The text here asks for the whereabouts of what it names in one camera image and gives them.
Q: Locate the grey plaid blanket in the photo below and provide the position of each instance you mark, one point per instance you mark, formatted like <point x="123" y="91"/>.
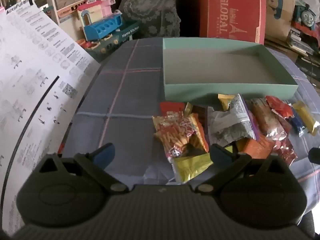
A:
<point x="130" y="92"/>

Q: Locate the teal toy stove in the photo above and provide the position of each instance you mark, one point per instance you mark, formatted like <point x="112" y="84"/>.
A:
<point x="127" y="33"/>

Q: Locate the clear biscuit packet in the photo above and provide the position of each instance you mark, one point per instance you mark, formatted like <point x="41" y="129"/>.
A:
<point x="267" y="120"/>

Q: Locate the silver packet purple edge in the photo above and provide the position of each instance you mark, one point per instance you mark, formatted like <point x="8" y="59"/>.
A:
<point x="235" y="125"/>

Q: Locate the red cardboard box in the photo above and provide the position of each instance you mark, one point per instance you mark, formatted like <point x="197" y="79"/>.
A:
<point x="230" y="10"/>

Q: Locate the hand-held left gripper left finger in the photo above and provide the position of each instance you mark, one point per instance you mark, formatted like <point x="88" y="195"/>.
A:
<point x="105" y="152"/>

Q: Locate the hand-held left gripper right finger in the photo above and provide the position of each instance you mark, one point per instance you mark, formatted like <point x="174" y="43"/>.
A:
<point x="218" y="153"/>

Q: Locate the shiny red foil packet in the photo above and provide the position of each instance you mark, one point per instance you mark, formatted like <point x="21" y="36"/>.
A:
<point x="286" y="152"/>

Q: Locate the yellow snack packet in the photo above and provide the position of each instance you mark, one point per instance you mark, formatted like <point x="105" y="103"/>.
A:
<point x="225" y="101"/>
<point x="306" y="117"/>

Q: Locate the bear print cardboard box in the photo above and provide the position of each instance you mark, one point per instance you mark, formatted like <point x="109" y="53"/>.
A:
<point x="282" y="25"/>

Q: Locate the grey floral cushion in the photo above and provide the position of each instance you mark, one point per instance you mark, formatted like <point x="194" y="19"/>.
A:
<point x="150" y="10"/>

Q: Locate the green cardboard box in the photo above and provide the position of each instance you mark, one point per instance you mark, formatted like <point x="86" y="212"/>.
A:
<point x="225" y="90"/>

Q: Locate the blue toy train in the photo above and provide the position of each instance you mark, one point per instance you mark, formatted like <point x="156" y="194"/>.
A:
<point x="306" y="17"/>

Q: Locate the stack of flat boxes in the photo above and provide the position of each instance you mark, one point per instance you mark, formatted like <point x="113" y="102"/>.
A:
<point x="300" y="42"/>

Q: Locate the fries print snack packet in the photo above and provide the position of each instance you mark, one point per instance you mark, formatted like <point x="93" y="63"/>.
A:
<point x="175" y="132"/>

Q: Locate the gold green snack packet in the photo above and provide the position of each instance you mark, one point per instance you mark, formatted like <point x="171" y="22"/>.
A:
<point x="192" y="167"/>

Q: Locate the white instruction sheet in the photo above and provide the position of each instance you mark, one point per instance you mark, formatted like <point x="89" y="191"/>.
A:
<point x="37" y="80"/>

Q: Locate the blue white snack packet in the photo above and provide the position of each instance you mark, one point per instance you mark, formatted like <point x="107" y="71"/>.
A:
<point x="296" y="125"/>

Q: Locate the red snack packet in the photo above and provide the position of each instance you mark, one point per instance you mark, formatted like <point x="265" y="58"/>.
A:
<point x="280" y="106"/>
<point x="171" y="107"/>

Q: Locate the pink toy house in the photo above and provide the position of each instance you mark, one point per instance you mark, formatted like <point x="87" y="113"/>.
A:
<point x="105" y="10"/>

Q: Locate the plain orange snack packet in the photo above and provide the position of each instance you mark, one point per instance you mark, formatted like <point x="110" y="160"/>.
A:
<point x="255" y="147"/>

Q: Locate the blue toy rack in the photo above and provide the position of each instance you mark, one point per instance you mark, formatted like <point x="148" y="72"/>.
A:
<point x="100" y="30"/>

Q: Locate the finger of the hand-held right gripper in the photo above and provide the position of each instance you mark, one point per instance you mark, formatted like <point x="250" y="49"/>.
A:
<point x="315" y="156"/>

